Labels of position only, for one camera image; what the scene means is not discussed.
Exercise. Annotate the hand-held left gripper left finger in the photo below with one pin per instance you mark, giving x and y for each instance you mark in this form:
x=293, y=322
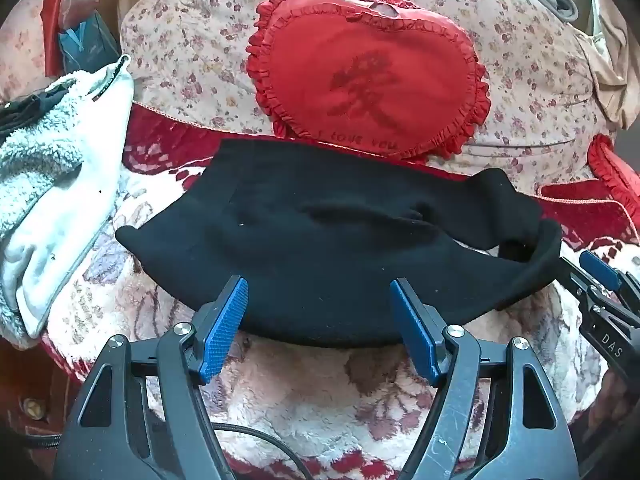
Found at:
x=225, y=327

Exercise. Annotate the red heart-shaped ruffled pillow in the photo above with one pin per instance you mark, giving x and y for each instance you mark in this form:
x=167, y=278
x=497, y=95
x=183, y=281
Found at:
x=360, y=75

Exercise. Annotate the beige cloth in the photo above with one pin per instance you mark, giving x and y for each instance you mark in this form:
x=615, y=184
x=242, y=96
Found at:
x=612, y=60

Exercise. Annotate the black pants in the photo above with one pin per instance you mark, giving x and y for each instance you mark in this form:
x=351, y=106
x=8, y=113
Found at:
x=300, y=240

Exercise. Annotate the red and white plush blanket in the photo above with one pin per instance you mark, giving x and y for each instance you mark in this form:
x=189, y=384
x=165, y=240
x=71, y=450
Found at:
x=300, y=400

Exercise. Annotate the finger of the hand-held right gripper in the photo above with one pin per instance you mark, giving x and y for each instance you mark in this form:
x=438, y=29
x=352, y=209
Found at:
x=602, y=269
x=582, y=282

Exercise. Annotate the cream floral quilt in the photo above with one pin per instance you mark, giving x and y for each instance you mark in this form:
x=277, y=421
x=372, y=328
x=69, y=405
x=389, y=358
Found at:
x=200, y=50

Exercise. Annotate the dark cloth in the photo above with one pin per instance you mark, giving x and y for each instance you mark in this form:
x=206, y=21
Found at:
x=20, y=110

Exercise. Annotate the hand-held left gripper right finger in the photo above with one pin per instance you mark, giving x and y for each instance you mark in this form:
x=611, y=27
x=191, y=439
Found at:
x=415, y=330

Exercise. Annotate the blue bag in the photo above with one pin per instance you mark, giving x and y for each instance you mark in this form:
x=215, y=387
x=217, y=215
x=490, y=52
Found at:
x=85, y=42

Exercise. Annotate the white fleece jacket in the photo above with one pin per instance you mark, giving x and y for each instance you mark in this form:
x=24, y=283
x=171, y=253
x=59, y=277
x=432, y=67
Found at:
x=50, y=170

